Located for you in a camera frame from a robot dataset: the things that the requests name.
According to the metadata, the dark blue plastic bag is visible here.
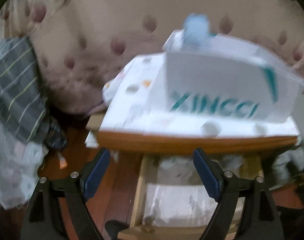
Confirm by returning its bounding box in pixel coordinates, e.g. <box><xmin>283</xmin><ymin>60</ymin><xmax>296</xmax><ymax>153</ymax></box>
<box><xmin>44</xmin><ymin>118</ymin><xmax>68</xmax><ymax>151</ymax></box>

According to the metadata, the orange snack wrapper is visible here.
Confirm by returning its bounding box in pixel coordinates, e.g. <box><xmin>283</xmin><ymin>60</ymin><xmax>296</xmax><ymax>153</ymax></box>
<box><xmin>57</xmin><ymin>152</ymin><xmax>68</xmax><ymax>170</ymax></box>

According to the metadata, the wooden nightstand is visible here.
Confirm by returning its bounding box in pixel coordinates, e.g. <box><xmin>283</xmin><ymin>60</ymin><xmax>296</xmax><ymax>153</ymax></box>
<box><xmin>97</xmin><ymin>131</ymin><xmax>297</xmax><ymax>155</ymax></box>

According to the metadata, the white flat box on floor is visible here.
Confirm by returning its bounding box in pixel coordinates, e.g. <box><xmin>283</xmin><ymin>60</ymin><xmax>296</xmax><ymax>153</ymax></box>
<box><xmin>85</xmin><ymin>131</ymin><xmax>99</xmax><ymax>149</ymax></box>

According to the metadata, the beige leaf-pattern bedding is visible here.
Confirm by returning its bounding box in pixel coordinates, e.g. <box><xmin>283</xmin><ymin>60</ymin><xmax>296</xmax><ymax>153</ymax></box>
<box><xmin>0</xmin><ymin>0</ymin><xmax>304</xmax><ymax>115</ymax></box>

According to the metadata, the white patterned cloth cover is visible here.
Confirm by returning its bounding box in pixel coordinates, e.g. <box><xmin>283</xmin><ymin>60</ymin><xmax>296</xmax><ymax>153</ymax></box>
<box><xmin>99</xmin><ymin>54</ymin><xmax>300</xmax><ymax>139</ymax></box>

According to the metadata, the blue striped underwear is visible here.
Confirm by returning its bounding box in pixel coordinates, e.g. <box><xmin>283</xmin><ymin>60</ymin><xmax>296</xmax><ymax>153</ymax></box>
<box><xmin>183</xmin><ymin>14</ymin><xmax>211</xmax><ymax>47</ymax></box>

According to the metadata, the black checkered slipper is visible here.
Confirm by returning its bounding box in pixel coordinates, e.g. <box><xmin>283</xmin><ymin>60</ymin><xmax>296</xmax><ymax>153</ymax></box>
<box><xmin>105</xmin><ymin>220</ymin><xmax>129</xmax><ymax>240</ymax></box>

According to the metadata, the white XINCCI shoe box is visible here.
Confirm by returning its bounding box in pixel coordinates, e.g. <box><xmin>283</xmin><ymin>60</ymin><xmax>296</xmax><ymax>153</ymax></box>
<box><xmin>163</xmin><ymin>30</ymin><xmax>304</xmax><ymax>122</ymax></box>

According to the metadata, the grey hexagon-pattern garment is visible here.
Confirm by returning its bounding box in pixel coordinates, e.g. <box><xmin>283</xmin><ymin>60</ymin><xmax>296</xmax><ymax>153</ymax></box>
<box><xmin>157</xmin><ymin>156</ymin><xmax>194</xmax><ymax>183</ymax></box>

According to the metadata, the white sheer patterned fabric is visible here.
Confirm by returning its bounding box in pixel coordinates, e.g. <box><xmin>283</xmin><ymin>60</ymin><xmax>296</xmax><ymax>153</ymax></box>
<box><xmin>0</xmin><ymin>121</ymin><xmax>48</xmax><ymax>210</ymax></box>

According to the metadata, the grey plaid blanket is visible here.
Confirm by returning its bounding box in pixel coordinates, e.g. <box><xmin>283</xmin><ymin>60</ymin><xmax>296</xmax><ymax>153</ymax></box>
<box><xmin>0</xmin><ymin>37</ymin><xmax>49</xmax><ymax>144</ymax></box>

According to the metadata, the cardboard box beside nightstand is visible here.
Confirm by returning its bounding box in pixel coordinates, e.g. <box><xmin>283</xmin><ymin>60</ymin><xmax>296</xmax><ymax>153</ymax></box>
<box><xmin>86</xmin><ymin>113</ymin><xmax>105</xmax><ymax>131</ymax></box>

